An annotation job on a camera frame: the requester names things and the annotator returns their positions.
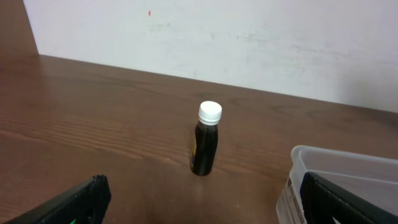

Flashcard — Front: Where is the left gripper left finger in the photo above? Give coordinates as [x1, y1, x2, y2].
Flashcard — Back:
[6, 175, 111, 224]

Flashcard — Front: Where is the clear plastic container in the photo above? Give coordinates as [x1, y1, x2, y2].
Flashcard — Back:
[276, 146, 397, 224]

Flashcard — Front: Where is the dark bottle white cap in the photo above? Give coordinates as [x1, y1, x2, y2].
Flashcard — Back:
[190, 101, 222, 176]

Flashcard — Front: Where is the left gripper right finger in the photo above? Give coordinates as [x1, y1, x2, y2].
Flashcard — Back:
[300, 172, 397, 224]

